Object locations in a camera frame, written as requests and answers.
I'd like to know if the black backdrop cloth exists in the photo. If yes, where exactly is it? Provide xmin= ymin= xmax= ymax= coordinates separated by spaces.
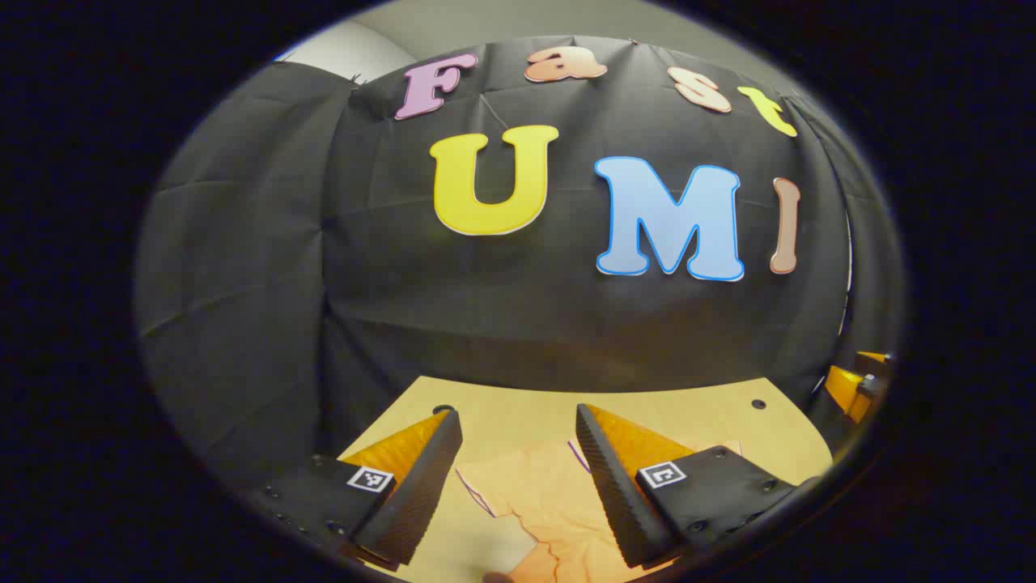
xmin=134 ymin=34 xmax=906 ymax=487

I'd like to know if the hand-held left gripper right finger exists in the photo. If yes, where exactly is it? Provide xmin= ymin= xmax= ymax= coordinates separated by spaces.
xmin=575 ymin=402 xmax=802 ymax=569

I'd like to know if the orange T-shirt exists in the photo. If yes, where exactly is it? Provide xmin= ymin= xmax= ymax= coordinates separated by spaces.
xmin=456 ymin=437 xmax=741 ymax=583

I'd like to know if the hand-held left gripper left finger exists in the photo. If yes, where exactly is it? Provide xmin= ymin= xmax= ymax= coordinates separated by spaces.
xmin=263 ymin=407 xmax=464 ymax=568

